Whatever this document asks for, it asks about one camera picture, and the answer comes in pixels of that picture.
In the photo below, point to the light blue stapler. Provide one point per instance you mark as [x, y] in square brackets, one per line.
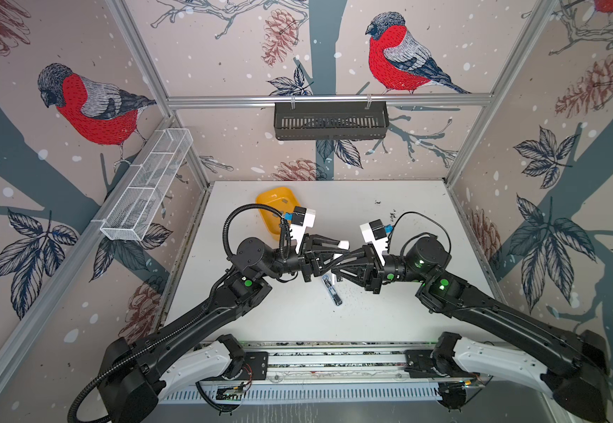
[335, 297]

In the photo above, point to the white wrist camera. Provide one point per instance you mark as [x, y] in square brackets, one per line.
[300, 220]
[376, 234]

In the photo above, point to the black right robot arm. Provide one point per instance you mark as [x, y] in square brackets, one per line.
[571, 368]

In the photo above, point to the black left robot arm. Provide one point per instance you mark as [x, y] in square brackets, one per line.
[132, 376]

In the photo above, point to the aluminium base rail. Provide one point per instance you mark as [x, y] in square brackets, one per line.
[294, 373]

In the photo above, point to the white wire mesh basket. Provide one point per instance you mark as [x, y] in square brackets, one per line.
[149, 182]

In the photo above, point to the yellow plastic tray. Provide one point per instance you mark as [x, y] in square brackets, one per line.
[273, 198]

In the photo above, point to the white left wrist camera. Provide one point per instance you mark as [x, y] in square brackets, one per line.
[300, 220]

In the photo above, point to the aluminium top crossbar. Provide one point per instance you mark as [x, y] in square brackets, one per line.
[245, 102]

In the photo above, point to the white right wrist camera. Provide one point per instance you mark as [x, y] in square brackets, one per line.
[376, 234]

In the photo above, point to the black hanging wire basket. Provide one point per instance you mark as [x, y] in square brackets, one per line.
[331, 121]

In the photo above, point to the aluminium frame corner post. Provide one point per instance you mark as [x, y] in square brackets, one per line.
[136, 30]

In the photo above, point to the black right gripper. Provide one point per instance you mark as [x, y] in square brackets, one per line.
[372, 277]

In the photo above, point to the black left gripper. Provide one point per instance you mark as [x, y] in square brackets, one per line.
[309, 256]

